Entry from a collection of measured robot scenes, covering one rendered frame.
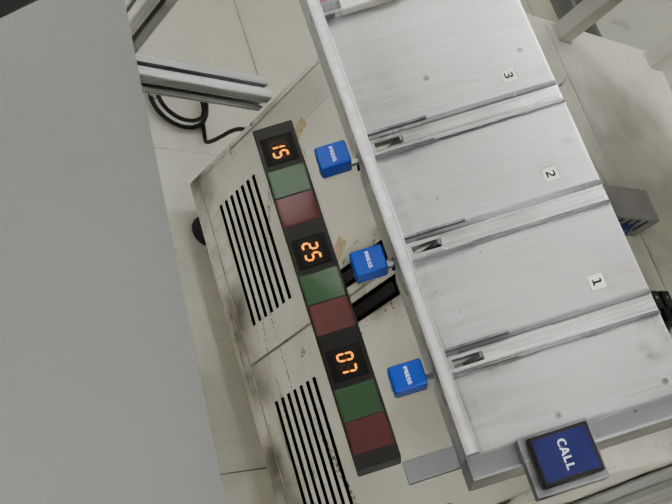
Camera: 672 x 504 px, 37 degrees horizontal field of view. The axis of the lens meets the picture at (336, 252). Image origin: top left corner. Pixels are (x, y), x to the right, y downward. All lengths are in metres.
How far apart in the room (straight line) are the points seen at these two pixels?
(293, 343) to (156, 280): 0.63
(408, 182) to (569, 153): 0.15
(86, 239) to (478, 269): 0.34
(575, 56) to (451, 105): 0.69
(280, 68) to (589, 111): 0.82
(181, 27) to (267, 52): 0.21
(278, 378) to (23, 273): 0.76
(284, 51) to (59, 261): 1.42
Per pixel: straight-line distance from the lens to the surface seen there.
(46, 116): 0.91
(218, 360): 1.66
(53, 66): 0.95
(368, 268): 0.88
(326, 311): 0.89
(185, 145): 1.86
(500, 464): 0.84
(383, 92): 0.97
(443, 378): 0.84
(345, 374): 0.87
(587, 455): 0.81
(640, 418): 0.86
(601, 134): 1.55
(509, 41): 1.00
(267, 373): 1.53
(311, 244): 0.91
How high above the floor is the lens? 1.26
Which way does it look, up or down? 40 degrees down
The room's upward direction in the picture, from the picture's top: 53 degrees clockwise
